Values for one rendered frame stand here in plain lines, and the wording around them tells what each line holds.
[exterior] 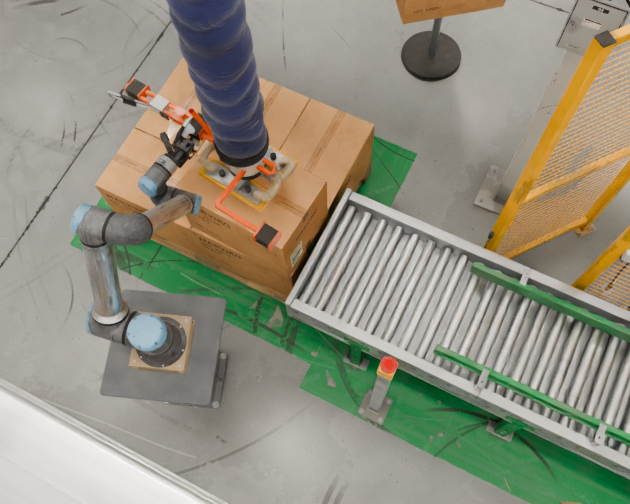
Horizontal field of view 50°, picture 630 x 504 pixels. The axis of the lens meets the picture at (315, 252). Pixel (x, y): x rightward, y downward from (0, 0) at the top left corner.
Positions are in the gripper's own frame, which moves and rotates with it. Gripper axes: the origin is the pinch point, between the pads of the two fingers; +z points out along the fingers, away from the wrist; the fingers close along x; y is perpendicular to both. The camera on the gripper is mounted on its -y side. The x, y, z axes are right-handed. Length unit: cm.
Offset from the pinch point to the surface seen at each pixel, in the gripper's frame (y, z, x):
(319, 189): 54, 16, -29
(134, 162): -52, -9, -69
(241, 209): 29.6, -12.4, -29.5
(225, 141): 28.5, -9.4, 24.8
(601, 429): 215, -2, -59
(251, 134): 37.0, -3.1, 28.9
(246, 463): 83, -102, -124
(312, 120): 15, 66, -69
